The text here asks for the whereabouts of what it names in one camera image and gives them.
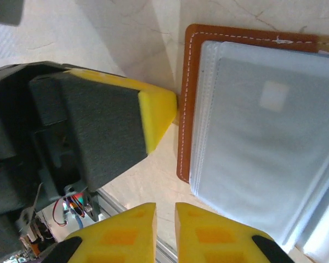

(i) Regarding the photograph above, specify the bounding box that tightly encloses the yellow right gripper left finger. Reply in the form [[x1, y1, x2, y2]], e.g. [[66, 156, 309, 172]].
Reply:
[[43, 202, 157, 263]]

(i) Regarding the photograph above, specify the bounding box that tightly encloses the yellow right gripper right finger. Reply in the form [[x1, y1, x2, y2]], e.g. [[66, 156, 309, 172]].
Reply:
[[174, 202, 296, 263]]

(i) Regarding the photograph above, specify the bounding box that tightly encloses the brown leather card holder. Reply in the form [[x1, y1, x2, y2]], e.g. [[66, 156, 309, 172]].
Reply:
[[176, 24, 329, 263]]

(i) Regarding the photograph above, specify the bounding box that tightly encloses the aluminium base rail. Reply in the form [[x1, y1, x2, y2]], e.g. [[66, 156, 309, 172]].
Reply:
[[96, 188, 179, 263]]

